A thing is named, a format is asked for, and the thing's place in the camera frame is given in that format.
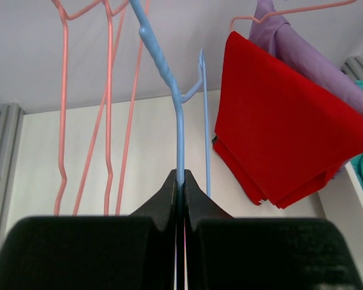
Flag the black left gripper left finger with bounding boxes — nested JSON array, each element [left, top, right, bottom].
[[0, 170, 177, 289]]

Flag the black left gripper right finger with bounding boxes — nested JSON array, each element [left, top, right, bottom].
[[184, 170, 363, 289]]

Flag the blue hanger of teal trousers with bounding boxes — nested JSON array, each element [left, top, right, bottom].
[[129, 1, 211, 197]]

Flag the pink hanger of yellow trousers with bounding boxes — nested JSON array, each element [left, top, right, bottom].
[[50, 0, 149, 217]]

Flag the red trousers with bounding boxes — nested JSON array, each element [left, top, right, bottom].
[[213, 32, 363, 208]]

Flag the lilac trousers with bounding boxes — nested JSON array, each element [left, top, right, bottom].
[[249, 15, 363, 115]]

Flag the pink hanger of red trousers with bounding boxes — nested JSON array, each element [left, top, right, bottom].
[[229, 1, 363, 33]]

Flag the white plastic basket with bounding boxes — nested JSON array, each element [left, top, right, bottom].
[[345, 162, 363, 212]]

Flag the aluminium left frame post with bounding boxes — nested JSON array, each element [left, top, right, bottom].
[[0, 103, 25, 248]]

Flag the aluminium frame post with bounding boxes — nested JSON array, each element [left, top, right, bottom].
[[341, 56, 363, 81], [0, 103, 25, 248]]

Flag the aluminium right frame post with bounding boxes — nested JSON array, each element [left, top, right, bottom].
[[341, 56, 363, 81]]

